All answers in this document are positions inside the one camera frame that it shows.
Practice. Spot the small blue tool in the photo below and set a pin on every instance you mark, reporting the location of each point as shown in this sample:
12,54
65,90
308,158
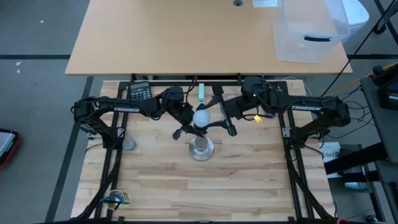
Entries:
113,199

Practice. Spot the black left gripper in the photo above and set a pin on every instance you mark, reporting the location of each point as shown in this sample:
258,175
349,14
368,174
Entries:
185,116

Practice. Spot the dark grey equipment cart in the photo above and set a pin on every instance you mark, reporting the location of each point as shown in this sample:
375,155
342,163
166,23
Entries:
377,124

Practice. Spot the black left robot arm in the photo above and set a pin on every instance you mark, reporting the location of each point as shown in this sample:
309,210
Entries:
124,109

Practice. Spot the black device with screen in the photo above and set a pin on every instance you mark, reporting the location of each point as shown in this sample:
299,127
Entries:
388,99

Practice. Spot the small patterned ceramic bowl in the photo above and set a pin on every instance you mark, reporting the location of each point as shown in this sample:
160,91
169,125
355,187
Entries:
128,144

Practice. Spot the mint green rectangular block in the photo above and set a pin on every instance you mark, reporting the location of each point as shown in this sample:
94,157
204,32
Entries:
201,91

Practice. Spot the tan wooden desk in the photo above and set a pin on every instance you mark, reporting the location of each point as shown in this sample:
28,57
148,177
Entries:
171,37

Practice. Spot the silver metal lamp base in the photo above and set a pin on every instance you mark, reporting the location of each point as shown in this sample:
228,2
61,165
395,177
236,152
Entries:
201,149

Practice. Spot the clear plastic storage bin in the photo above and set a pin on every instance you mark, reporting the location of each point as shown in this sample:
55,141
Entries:
311,49

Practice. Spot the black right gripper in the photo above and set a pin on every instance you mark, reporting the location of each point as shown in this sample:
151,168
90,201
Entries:
233,109

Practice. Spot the black metal table frame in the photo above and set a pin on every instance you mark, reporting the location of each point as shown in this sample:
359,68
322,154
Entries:
298,186

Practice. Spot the black calculator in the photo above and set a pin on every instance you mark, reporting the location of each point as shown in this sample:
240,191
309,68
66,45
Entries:
140,91

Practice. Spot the white round lightbulb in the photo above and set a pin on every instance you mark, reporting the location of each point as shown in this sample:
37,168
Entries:
201,119

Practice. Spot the white flat card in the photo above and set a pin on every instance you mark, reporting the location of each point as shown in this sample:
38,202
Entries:
264,3

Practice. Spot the white printed label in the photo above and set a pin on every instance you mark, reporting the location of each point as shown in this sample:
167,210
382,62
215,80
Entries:
329,152

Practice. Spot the thin black stand pole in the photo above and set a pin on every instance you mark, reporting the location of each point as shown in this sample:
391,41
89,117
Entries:
380,28

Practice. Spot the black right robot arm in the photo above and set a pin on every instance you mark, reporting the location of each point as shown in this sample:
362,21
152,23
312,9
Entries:
311,107

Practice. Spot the red and black case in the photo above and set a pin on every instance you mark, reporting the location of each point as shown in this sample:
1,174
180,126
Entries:
7,149

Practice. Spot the white round chair seat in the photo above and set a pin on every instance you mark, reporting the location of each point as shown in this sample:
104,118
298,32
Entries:
357,14

